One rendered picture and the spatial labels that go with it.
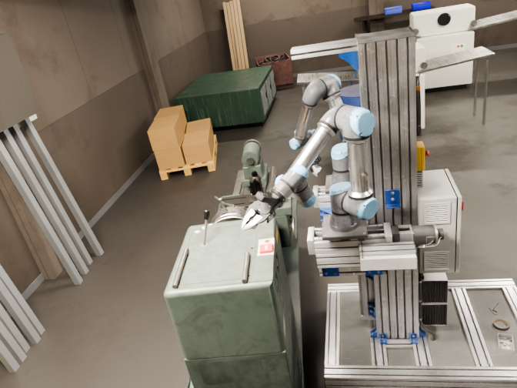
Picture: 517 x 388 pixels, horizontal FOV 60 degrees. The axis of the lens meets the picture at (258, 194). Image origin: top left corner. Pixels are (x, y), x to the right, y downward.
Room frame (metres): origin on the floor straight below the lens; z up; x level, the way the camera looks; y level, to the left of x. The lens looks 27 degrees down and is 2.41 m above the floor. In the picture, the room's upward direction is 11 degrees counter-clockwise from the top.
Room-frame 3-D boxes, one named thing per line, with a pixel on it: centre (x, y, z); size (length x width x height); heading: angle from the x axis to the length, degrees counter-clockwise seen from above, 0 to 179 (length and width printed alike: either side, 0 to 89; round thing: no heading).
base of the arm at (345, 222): (1.96, -0.41, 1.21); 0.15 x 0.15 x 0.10
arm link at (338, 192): (1.95, -0.41, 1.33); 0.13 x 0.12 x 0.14; 27
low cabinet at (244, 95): (8.33, 0.19, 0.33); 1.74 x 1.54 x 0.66; 166
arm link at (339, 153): (2.44, -0.53, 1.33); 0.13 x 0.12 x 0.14; 127
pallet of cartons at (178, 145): (6.39, 0.90, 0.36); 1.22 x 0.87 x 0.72; 174
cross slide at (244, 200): (2.81, 0.06, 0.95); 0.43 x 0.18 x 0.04; 82
